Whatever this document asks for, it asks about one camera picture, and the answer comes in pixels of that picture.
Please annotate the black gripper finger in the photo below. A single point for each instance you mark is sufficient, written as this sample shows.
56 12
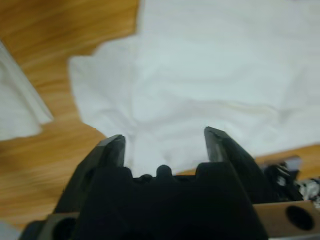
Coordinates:
235 157
97 162

